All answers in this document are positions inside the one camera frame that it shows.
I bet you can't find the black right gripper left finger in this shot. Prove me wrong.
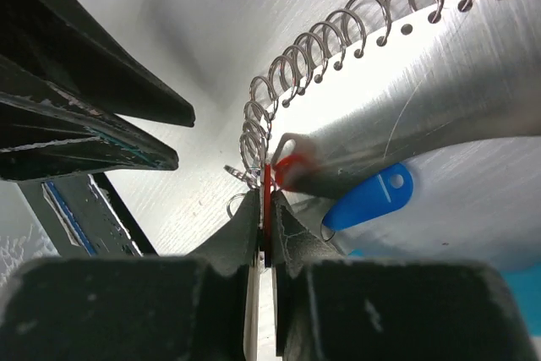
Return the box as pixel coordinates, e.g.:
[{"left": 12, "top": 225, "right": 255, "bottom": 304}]
[{"left": 1, "top": 192, "right": 260, "bottom": 360}]

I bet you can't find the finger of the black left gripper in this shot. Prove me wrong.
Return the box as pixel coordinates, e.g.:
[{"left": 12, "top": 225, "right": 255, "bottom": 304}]
[
  {"left": 1, "top": 0, "right": 195, "bottom": 128},
  {"left": 1, "top": 57, "right": 178, "bottom": 182}
]

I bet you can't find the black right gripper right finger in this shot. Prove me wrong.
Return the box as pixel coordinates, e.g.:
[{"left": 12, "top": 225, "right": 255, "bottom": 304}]
[{"left": 270, "top": 192, "right": 538, "bottom": 360}]

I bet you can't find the key with red tag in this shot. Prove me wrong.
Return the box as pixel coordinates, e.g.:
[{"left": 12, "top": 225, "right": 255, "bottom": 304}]
[{"left": 260, "top": 153, "right": 312, "bottom": 268}]

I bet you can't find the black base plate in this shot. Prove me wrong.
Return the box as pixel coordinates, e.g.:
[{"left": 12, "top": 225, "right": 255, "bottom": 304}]
[{"left": 19, "top": 173, "right": 156, "bottom": 256}]

